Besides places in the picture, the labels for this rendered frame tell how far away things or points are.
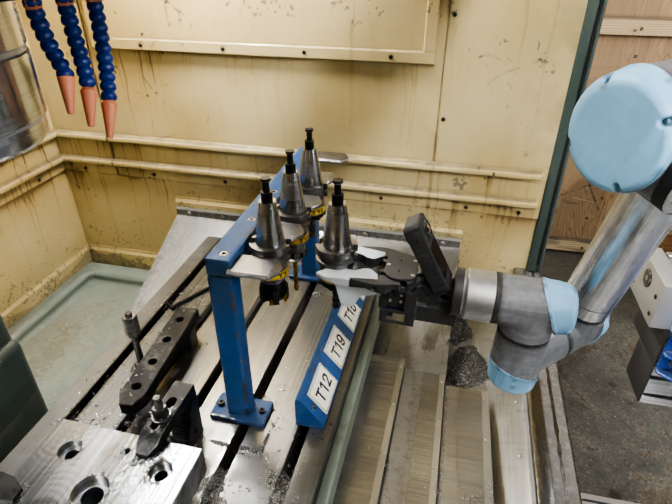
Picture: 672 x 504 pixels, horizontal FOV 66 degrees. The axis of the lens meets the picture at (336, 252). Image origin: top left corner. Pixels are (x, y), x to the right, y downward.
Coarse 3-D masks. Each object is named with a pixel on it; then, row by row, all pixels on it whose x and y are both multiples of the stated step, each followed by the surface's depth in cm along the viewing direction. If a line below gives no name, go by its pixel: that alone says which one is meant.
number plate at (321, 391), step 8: (320, 368) 92; (320, 376) 91; (328, 376) 93; (312, 384) 89; (320, 384) 90; (328, 384) 92; (336, 384) 94; (312, 392) 88; (320, 392) 89; (328, 392) 91; (320, 400) 88; (328, 400) 90; (320, 408) 88; (328, 408) 89
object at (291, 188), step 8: (288, 176) 82; (296, 176) 82; (288, 184) 82; (296, 184) 83; (288, 192) 83; (296, 192) 83; (280, 200) 85; (288, 200) 83; (296, 200) 84; (280, 208) 85; (288, 208) 84; (296, 208) 84; (304, 208) 85
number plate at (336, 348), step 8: (336, 328) 102; (336, 336) 101; (344, 336) 103; (328, 344) 98; (336, 344) 100; (344, 344) 102; (328, 352) 96; (336, 352) 98; (344, 352) 100; (336, 360) 97; (344, 360) 99
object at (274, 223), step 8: (264, 208) 73; (272, 208) 73; (264, 216) 73; (272, 216) 74; (256, 224) 75; (264, 224) 74; (272, 224) 74; (280, 224) 75; (256, 232) 75; (264, 232) 74; (272, 232) 74; (280, 232) 75; (256, 240) 76; (264, 240) 75; (272, 240) 75; (280, 240) 76
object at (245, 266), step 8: (240, 256) 75; (248, 256) 75; (256, 256) 75; (232, 264) 73; (240, 264) 73; (248, 264) 73; (256, 264) 73; (264, 264) 73; (272, 264) 73; (280, 264) 74; (232, 272) 72; (240, 272) 72; (248, 272) 72; (256, 272) 72; (264, 272) 72; (272, 272) 72; (280, 272) 72; (264, 280) 71
